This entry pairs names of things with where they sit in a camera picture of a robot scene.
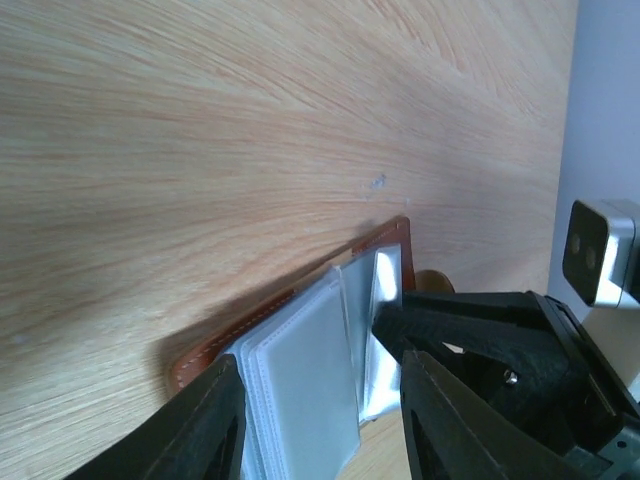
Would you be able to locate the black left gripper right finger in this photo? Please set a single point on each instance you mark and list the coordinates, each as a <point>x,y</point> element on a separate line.
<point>453,433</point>

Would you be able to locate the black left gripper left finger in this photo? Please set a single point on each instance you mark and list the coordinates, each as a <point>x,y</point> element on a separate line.
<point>198,434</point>

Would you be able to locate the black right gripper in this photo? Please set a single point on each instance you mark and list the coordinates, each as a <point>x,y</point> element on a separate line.
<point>527,357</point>

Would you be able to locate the brown leather card holder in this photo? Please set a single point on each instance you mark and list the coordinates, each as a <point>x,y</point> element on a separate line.
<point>312,370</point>

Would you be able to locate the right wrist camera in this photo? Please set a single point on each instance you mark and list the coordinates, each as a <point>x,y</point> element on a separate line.
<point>601,254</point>

